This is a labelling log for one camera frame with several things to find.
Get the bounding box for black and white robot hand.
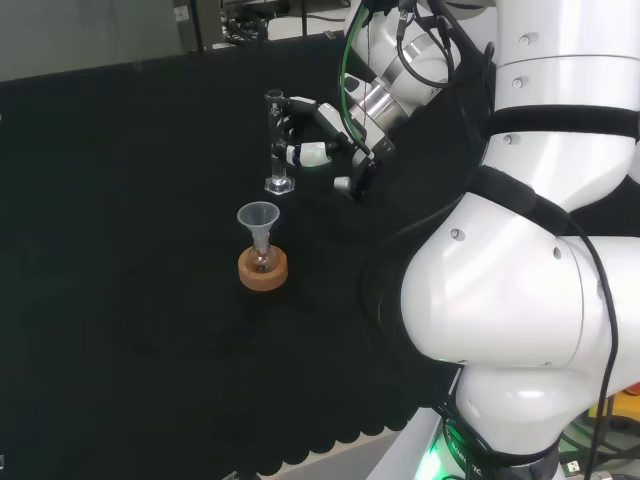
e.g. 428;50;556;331
272;93;397;203

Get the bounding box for clear glass graduated cylinder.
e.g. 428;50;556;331
263;88;296;195

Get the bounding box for clear plastic funnel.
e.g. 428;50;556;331
236;200;282;251

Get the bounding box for small glass round-bottom flask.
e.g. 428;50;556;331
248;238;277;275

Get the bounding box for grey metal cabinet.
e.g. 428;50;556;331
172;0;224;54

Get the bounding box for black bench cloth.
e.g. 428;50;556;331
0;27;501;476

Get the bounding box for yellow stop button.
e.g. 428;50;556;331
589;383;640;431

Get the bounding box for green robot cable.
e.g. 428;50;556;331
338;0;374;154

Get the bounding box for black cable bundle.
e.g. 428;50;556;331
223;12;271;42

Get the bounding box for cork ring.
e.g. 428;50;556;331
238;245;290;292

